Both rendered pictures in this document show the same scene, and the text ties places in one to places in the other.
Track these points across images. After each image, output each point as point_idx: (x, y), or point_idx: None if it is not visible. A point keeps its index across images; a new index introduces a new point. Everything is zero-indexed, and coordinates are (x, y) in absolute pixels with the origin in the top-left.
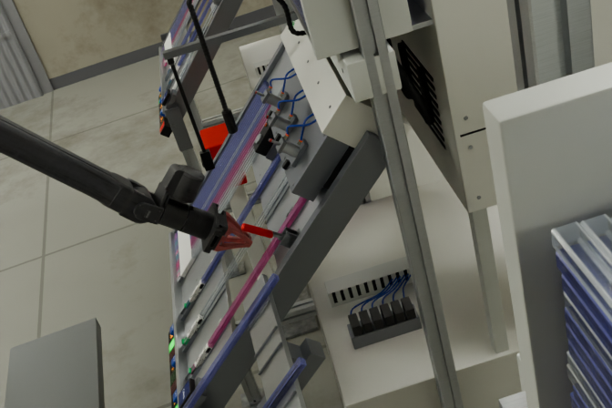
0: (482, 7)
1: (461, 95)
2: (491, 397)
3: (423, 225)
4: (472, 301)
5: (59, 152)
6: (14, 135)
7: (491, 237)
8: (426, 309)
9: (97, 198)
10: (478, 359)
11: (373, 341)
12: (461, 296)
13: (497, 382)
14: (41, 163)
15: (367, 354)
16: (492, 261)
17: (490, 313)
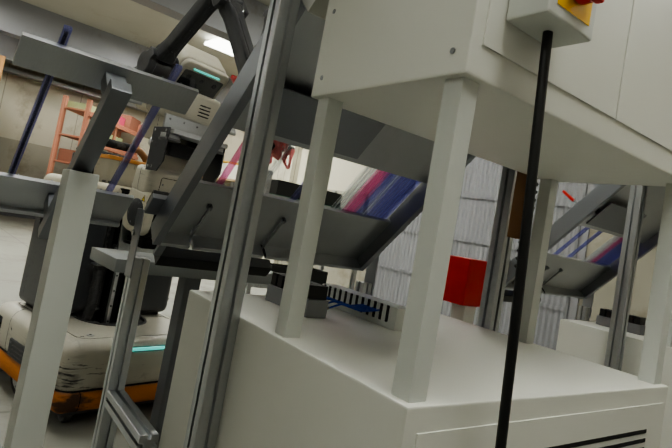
0: None
1: None
2: (247, 396)
3: (265, 74)
4: (361, 336)
5: (241, 36)
6: (232, 16)
7: (320, 144)
8: (236, 183)
9: (238, 73)
10: (263, 326)
11: (276, 301)
12: (367, 334)
13: (257, 377)
14: (232, 38)
15: (259, 301)
16: (311, 180)
17: (288, 260)
